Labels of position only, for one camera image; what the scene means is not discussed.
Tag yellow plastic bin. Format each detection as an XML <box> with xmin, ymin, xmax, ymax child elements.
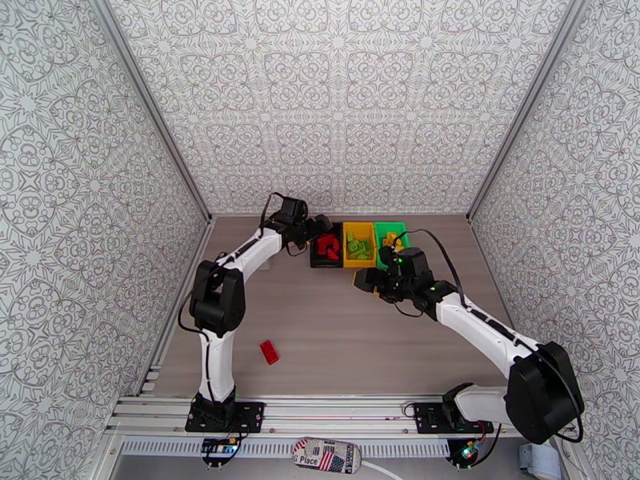
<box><xmin>342</xmin><ymin>221</ymin><xmax>378</xmax><ymax>269</ymax></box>

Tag black plastic bin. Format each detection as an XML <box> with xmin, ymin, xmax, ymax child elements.
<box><xmin>310</xmin><ymin>222</ymin><xmax>346</xmax><ymax>269</ymax></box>

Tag green plastic bin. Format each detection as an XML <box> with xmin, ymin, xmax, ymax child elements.
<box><xmin>374</xmin><ymin>221</ymin><xmax>411</xmax><ymax>270</ymax></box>

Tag flag print pouch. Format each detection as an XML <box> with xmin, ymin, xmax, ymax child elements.
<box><xmin>291</xmin><ymin>437</ymin><xmax>362</xmax><ymax>474</ymax></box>

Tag white bottle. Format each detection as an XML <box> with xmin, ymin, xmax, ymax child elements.
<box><xmin>518</xmin><ymin>442</ymin><xmax>562</xmax><ymax>480</ymax></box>

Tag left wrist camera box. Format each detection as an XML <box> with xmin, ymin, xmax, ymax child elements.
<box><xmin>278</xmin><ymin>195</ymin><xmax>309</xmax><ymax>221</ymax></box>

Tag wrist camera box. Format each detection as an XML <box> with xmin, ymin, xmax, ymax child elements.
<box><xmin>278</xmin><ymin>195</ymin><xmax>309</xmax><ymax>221</ymax></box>
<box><xmin>394</xmin><ymin>246</ymin><xmax>431</xmax><ymax>282</ymax></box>

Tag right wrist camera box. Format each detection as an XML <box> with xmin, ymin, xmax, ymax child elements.
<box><xmin>394</xmin><ymin>246</ymin><xmax>431</xmax><ymax>282</ymax></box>

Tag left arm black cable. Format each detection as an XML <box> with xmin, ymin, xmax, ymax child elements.
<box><xmin>258</xmin><ymin>191</ymin><xmax>297</xmax><ymax>257</ymax></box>

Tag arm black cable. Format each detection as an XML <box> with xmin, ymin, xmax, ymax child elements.
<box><xmin>258</xmin><ymin>191</ymin><xmax>297</xmax><ymax>257</ymax></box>
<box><xmin>387</xmin><ymin>228</ymin><xmax>472</xmax><ymax>306</ymax></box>

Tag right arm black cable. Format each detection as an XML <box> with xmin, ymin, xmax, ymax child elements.
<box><xmin>387</xmin><ymin>228</ymin><xmax>472</xmax><ymax>306</ymax></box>

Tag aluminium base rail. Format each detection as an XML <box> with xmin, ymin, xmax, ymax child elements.
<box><xmin>105</xmin><ymin>394</ymin><xmax>574</xmax><ymax>441</ymax></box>

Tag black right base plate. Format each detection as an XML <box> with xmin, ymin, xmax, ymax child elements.
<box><xmin>414</xmin><ymin>401</ymin><xmax>495</xmax><ymax>436</ymax></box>

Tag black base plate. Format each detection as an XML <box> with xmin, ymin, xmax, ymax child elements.
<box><xmin>185</xmin><ymin>401</ymin><xmax>266</xmax><ymax>434</ymax></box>
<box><xmin>414</xmin><ymin>401</ymin><xmax>495</xmax><ymax>436</ymax></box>

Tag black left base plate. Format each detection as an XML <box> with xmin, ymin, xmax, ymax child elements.
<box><xmin>185</xmin><ymin>401</ymin><xmax>266</xmax><ymax>434</ymax></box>

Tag white cable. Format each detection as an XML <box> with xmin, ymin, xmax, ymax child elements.
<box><xmin>361</xmin><ymin>459</ymin><xmax>402</xmax><ymax>480</ymax></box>

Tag aluminium corner post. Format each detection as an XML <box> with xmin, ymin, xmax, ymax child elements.
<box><xmin>466</xmin><ymin>0</ymin><xmax>587</xmax><ymax>224</ymax></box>
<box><xmin>86</xmin><ymin>0</ymin><xmax>215</xmax><ymax>224</ymax></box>

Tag slotted white cable duct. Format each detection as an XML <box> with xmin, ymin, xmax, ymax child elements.
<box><xmin>119</xmin><ymin>439</ymin><xmax>451</xmax><ymax>458</ymax></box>

